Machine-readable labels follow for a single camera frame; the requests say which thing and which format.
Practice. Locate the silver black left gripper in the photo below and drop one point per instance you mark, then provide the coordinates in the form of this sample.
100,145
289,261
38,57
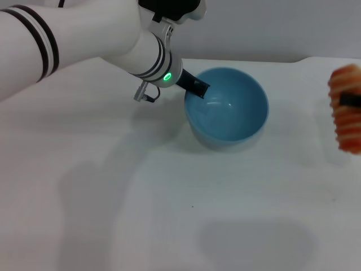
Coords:
173,70

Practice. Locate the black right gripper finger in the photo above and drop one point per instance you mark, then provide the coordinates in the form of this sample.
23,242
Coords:
351,100

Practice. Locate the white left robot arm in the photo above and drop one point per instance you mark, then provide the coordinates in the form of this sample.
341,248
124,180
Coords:
93,36

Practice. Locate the orange ridged bread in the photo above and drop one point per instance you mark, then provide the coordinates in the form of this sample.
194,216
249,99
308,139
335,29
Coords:
347,127

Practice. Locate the blue bowl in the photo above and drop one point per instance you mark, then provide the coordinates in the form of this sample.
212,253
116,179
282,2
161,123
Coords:
228,121

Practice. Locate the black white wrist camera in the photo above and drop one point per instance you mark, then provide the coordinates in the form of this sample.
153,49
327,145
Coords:
175,8

